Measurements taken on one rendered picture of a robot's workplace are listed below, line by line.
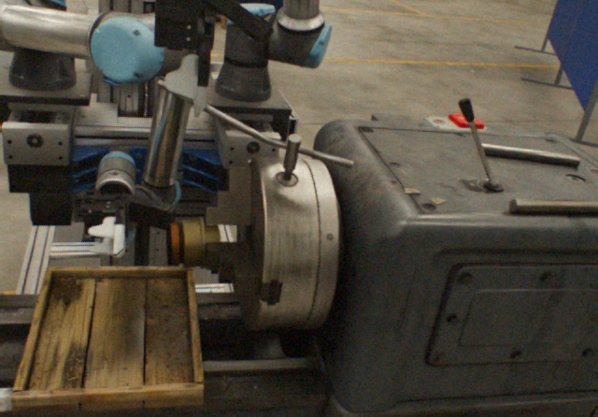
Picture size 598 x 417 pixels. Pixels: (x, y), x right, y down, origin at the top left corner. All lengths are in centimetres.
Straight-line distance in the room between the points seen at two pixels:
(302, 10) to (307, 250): 67
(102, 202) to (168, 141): 25
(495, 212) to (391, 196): 17
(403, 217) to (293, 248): 18
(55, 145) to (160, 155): 25
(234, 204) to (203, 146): 54
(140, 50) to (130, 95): 56
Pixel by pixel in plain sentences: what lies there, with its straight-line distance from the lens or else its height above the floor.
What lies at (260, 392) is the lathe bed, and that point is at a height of 87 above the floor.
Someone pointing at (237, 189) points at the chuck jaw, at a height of 117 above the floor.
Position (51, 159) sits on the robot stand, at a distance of 150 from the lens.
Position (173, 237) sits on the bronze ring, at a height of 111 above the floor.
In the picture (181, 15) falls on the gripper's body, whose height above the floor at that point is 149.
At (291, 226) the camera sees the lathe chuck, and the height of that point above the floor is 118.
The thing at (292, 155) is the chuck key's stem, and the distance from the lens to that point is 98.
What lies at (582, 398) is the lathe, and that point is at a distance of 137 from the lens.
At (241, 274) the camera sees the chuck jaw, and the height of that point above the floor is 110.
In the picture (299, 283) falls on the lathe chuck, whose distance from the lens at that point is 100.
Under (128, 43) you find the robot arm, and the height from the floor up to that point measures 139.
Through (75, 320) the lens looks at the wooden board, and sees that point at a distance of 125.
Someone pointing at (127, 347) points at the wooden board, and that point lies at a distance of 118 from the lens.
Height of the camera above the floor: 167
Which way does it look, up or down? 26 degrees down
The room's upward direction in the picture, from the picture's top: 9 degrees clockwise
